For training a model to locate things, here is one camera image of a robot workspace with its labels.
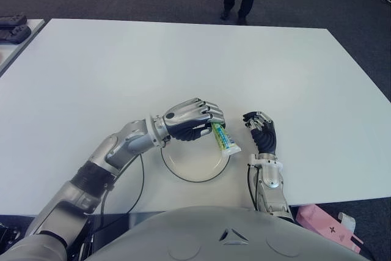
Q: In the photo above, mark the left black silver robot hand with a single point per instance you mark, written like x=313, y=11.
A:
x=183, y=120

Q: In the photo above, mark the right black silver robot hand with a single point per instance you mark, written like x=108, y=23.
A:
x=266, y=138

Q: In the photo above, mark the green toothpaste tube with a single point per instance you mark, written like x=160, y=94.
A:
x=224, y=140

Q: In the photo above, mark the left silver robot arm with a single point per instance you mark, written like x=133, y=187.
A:
x=91, y=169

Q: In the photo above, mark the white plate with black rim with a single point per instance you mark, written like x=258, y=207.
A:
x=195, y=163

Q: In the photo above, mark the pink cardboard box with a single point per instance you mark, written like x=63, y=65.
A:
x=320, y=222

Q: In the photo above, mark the grey robot torso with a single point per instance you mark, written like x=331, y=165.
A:
x=226, y=236

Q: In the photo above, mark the white paper tag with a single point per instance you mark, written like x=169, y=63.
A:
x=348, y=221

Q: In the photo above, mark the white side table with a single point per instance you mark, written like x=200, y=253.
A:
x=12, y=54

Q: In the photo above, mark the black game controller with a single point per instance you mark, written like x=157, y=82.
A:
x=12, y=20
x=16, y=33

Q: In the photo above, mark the black equipment on floor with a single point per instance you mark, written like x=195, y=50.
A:
x=7, y=232

